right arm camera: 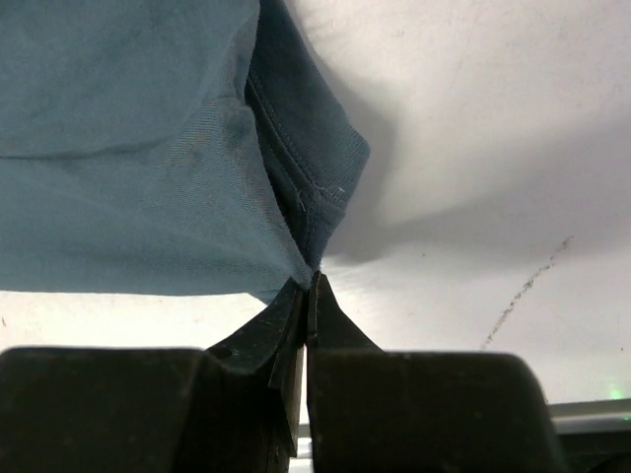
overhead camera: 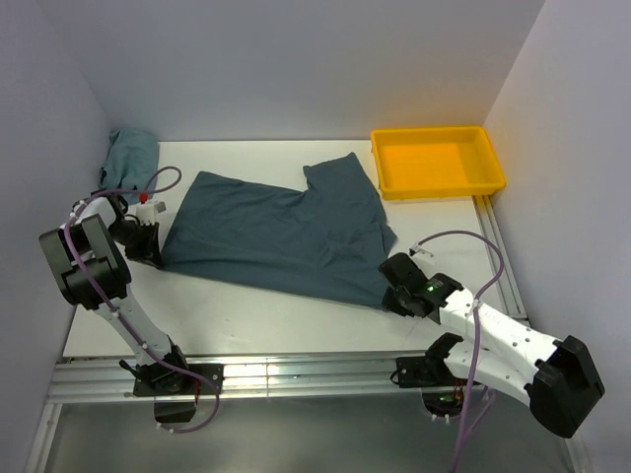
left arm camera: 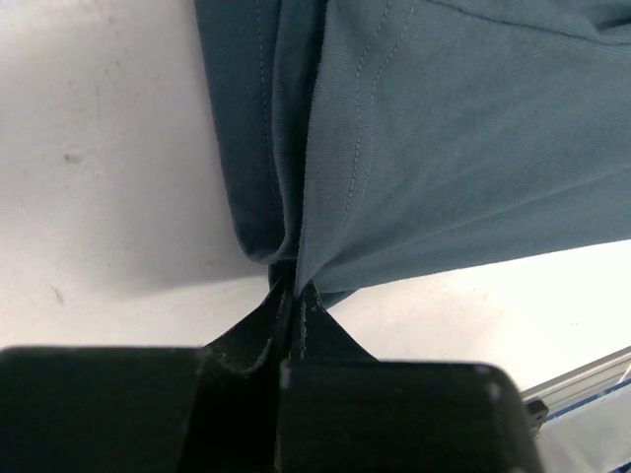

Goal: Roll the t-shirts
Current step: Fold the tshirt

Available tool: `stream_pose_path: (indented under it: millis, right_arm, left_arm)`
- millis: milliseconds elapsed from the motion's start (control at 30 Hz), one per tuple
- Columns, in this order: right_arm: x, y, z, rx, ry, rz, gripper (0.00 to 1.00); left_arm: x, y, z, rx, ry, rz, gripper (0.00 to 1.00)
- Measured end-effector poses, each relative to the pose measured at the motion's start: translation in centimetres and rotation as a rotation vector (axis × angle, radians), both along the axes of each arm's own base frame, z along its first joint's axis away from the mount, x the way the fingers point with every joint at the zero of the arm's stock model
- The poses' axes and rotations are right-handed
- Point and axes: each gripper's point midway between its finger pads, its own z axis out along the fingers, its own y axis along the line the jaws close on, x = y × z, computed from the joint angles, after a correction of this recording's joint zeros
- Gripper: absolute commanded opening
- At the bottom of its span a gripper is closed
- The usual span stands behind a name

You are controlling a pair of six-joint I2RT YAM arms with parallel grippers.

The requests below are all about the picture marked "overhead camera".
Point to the aluminium front rail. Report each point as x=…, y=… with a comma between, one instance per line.
x=102, y=380

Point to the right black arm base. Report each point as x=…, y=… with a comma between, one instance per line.
x=442, y=393

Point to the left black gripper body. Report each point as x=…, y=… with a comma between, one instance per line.
x=137, y=238

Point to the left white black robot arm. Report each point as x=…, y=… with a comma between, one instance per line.
x=88, y=259

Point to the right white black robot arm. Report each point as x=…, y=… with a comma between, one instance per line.
x=556, y=379

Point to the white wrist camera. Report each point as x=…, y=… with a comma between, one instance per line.
x=148, y=210
x=417, y=250

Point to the yellow plastic tray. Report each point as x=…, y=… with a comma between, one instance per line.
x=436, y=162

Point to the dark teal t-shirt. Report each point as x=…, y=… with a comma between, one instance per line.
x=325, y=242

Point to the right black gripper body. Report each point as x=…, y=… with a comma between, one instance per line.
x=394, y=301

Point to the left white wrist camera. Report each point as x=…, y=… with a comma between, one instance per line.
x=148, y=210

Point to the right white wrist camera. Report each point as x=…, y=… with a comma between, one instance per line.
x=417, y=250

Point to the light blue crumpled t-shirt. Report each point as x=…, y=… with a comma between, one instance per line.
x=132, y=159

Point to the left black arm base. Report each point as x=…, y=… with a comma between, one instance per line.
x=176, y=395

